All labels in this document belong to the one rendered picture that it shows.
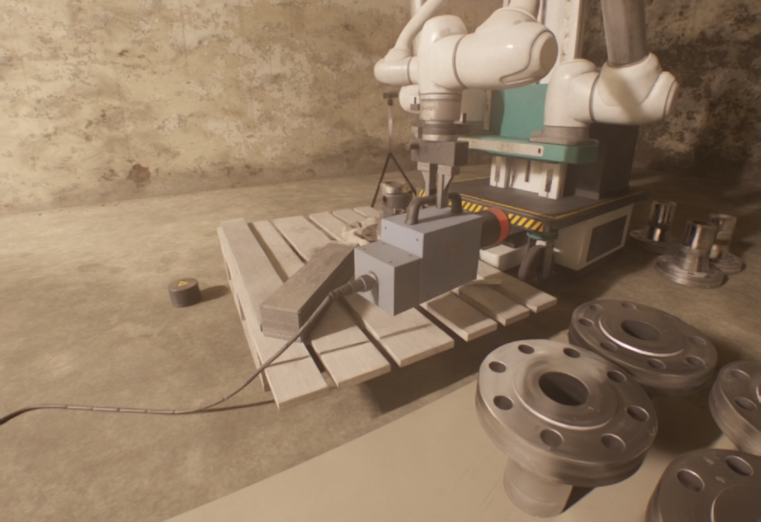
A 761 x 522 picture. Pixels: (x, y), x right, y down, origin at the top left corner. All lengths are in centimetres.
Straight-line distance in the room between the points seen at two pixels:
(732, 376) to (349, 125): 346
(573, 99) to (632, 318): 73
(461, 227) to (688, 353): 49
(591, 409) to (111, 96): 344
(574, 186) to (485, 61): 111
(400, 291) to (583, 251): 91
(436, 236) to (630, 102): 74
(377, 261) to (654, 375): 53
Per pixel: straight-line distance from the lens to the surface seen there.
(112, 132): 347
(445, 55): 75
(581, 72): 134
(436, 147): 79
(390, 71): 143
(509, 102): 164
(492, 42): 68
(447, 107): 78
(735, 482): 62
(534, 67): 67
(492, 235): 97
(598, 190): 167
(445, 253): 80
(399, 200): 130
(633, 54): 122
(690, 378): 77
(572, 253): 150
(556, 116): 134
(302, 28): 367
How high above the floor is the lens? 65
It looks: 19 degrees down
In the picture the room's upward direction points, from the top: straight up
